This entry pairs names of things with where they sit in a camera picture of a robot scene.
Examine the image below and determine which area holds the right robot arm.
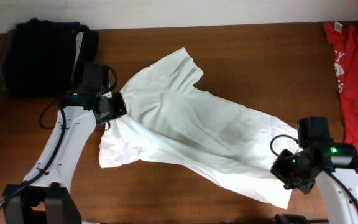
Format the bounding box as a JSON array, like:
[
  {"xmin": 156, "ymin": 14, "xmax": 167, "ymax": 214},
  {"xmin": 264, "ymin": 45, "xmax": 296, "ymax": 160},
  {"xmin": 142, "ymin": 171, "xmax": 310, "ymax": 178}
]
[{"xmin": 270, "ymin": 143, "xmax": 358, "ymax": 223}]

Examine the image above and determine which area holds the folded black clothes stack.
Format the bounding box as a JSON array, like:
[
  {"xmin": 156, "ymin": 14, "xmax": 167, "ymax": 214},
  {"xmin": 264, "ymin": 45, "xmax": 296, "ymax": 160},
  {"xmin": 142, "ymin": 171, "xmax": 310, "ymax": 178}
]
[{"xmin": 0, "ymin": 18, "xmax": 99, "ymax": 97}]

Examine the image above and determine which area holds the white t-shirt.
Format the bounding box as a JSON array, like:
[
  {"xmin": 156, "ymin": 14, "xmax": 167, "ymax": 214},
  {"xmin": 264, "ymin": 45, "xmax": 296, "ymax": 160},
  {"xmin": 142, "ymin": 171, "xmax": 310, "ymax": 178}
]
[{"xmin": 99, "ymin": 49, "xmax": 297, "ymax": 209}]

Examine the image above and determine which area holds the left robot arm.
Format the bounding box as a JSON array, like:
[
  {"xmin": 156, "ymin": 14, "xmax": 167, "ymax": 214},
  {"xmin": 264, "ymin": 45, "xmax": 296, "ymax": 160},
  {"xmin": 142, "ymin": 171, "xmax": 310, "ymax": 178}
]
[{"xmin": 0, "ymin": 91, "xmax": 127, "ymax": 223}]

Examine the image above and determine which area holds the right black cable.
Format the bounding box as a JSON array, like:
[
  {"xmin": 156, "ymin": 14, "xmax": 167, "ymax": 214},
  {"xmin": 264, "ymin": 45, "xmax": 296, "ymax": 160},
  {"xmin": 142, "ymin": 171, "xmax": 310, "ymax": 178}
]
[{"xmin": 269, "ymin": 134, "xmax": 358, "ymax": 224}]

